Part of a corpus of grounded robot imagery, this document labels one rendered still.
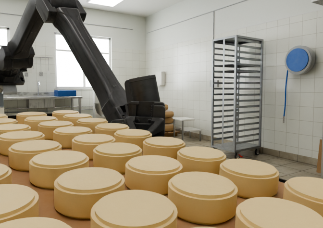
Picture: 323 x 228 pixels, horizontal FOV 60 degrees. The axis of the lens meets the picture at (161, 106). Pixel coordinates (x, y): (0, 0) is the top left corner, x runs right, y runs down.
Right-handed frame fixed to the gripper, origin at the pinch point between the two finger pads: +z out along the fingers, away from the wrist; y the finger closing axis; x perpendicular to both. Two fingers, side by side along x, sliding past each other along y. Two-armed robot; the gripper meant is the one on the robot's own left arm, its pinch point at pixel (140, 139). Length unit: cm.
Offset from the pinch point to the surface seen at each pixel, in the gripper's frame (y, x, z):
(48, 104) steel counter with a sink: 47, 262, -527
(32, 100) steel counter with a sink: 37, 288, -509
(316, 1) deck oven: -84, -130, -229
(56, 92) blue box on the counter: 23, 254, -550
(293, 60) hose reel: -41, -166, -364
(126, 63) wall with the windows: -51, 131, -702
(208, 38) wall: -94, -65, -529
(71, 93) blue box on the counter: 23, 227, -562
